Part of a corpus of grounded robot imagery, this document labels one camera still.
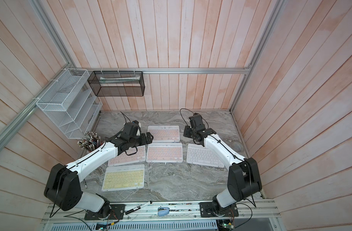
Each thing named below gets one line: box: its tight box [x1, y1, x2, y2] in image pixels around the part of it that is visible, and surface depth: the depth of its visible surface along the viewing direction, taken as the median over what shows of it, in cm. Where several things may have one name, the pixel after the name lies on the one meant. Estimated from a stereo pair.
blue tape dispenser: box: [157, 205, 170, 217], surface depth 75 cm
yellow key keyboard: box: [101, 164, 145, 193], surface depth 86 cm
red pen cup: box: [77, 131, 105, 153], surface depth 84 cm
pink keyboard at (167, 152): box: [146, 142, 184, 163], surface depth 97 cm
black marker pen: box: [125, 200, 153, 215], surface depth 76 cm
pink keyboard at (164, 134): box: [147, 125, 181, 143], surface depth 106 cm
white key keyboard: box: [186, 143, 225, 168], surface depth 95 cm
